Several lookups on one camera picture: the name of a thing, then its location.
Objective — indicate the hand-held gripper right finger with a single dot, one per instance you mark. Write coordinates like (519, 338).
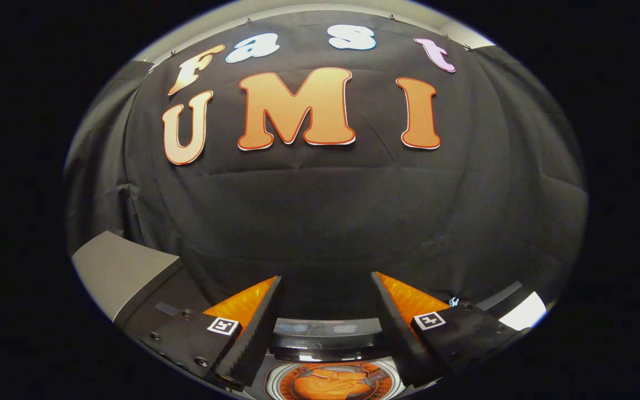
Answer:
(403, 344)

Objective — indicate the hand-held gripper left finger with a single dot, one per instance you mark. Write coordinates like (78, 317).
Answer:
(253, 344)

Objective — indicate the grey washing machine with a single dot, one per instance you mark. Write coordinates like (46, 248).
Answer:
(271, 383)

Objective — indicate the dark washing machine lid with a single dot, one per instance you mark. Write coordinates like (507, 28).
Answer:
(325, 328)

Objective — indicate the yellow polo shirt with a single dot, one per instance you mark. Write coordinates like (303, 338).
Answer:
(325, 383)

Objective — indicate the white side table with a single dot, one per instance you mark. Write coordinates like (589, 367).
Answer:
(525, 314)

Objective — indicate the black backdrop cloth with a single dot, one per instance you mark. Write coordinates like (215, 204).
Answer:
(325, 222)

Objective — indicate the grey cabinet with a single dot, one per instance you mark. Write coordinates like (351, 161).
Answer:
(114, 266)

